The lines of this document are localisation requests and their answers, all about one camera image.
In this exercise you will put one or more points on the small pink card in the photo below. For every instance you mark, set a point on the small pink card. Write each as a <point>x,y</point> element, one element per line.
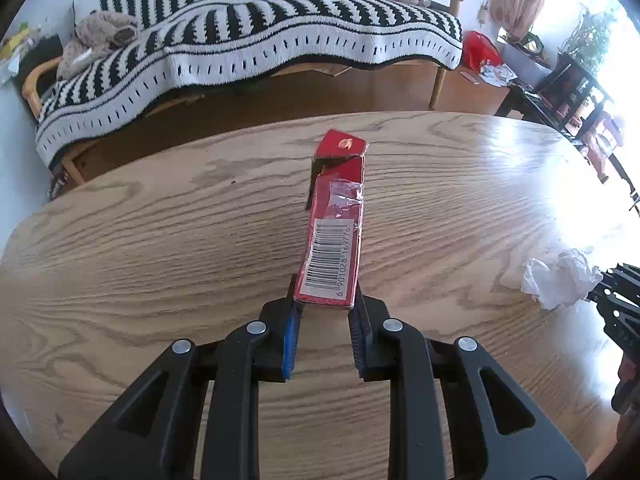
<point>470,78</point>

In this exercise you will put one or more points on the red cigarette box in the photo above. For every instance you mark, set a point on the red cigarette box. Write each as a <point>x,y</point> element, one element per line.
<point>335,240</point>

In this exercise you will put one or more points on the crumpled white paper bag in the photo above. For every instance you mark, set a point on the crumpled white paper bag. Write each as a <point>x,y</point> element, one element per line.
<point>497,74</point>

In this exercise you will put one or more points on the black bag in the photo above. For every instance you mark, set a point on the black bag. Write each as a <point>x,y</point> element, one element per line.
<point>48,46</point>

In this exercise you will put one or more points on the brown plush toy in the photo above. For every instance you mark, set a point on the brown plush toy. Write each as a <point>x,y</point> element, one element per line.
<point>100,35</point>

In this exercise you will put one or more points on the floral curtain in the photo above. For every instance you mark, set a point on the floral curtain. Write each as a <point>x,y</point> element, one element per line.
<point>520,0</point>

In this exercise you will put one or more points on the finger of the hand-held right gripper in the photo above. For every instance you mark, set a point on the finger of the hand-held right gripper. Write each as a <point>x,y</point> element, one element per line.
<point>625,330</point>
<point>622,285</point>

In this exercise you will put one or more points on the white tissue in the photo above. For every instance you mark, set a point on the white tissue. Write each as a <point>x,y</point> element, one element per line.
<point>560,280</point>

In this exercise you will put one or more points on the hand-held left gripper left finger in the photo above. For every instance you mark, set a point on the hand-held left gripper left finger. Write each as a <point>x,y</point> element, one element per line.
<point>289,342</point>

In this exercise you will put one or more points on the potted green plant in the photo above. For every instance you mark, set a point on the potted green plant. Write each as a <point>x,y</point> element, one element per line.
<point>590,35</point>

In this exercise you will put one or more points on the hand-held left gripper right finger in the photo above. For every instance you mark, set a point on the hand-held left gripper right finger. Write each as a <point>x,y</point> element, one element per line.
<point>357,345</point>

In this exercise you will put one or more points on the black white striped blanket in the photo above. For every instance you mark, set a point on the black white striped blanket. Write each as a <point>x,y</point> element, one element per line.
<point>250,35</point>

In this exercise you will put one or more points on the black plant stand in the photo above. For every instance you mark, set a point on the black plant stand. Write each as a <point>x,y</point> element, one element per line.
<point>570,90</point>

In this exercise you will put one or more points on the yellow plastic packet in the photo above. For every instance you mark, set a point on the yellow plastic packet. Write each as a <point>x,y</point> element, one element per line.
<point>15,41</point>

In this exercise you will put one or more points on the striped black white sofa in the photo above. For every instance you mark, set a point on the striped black white sofa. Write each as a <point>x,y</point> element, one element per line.
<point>31,87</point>

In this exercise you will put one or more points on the red plastic bag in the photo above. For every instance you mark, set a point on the red plastic bag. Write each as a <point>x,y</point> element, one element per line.
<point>480,47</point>

